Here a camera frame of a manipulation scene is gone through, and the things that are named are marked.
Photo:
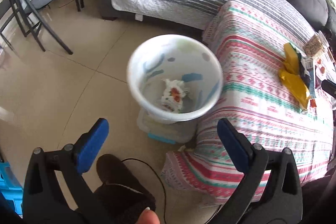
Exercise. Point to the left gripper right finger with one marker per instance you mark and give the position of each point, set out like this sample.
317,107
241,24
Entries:
270,190

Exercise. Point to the left hand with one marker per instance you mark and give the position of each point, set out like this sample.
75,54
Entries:
148,217

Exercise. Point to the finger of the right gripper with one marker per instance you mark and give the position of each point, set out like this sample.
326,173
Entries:
329,87

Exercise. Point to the white plastic trash bin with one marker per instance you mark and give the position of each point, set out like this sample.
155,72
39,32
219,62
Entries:
174,57

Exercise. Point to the patterned red green tablecloth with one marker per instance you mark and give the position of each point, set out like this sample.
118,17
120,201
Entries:
249,45

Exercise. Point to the clear jar of nuts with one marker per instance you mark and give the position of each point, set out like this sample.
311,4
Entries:
314,47

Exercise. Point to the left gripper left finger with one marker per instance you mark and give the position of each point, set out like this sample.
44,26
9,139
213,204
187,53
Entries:
43,200

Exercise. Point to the white paper trash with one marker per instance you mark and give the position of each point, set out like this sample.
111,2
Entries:
174,93

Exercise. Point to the clear storage box blue latch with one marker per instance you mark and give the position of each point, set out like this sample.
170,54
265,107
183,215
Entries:
180,132

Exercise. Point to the yellow crumpled snack bag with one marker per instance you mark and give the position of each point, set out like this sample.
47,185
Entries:
292,75

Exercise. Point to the dark brown slipper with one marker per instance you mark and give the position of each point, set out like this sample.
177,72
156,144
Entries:
121,193

